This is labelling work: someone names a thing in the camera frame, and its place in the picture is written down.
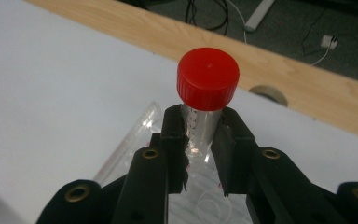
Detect white floor cable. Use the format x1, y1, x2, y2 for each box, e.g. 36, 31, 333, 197
227, 0, 249, 45

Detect clear plastic tube rack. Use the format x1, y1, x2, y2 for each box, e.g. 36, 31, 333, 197
92, 101, 253, 224

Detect white plug cable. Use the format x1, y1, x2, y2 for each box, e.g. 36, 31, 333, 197
310, 46, 331, 67

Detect white table sheet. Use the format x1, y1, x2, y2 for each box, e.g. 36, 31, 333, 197
0, 0, 358, 224

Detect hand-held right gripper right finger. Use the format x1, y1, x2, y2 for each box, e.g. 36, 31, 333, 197
213, 106, 346, 224

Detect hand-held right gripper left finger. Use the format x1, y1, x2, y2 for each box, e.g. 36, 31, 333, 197
111, 104, 189, 224

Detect black floor cable bundle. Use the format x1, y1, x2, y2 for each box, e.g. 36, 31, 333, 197
184, 0, 230, 35

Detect white plug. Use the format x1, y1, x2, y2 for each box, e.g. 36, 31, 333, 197
320, 34, 338, 51

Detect red-capped test tube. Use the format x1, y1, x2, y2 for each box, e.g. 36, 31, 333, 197
176, 47, 241, 166

